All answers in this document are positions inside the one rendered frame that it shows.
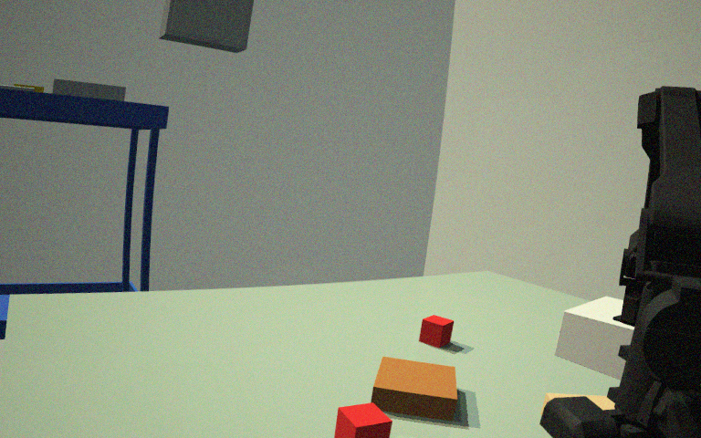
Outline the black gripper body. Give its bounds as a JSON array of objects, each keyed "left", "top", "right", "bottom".
[{"left": 539, "top": 338, "right": 667, "bottom": 438}]

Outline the red cube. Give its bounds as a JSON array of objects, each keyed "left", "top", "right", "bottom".
[
  {"left": 419, "top": 315, "right": 454, "bottom": 348},
  {"left": 334, "top": 402, "right": 392, "bottom": 438}
]

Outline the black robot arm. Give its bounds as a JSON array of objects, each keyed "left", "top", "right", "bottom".
[{"left": 612, "top": 86, "right": 701, "bottom": 438}]

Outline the orange rectangular block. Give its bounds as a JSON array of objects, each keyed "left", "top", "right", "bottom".
[{"left": 371, "top": 357, "right": 457, "bottom": 421}]

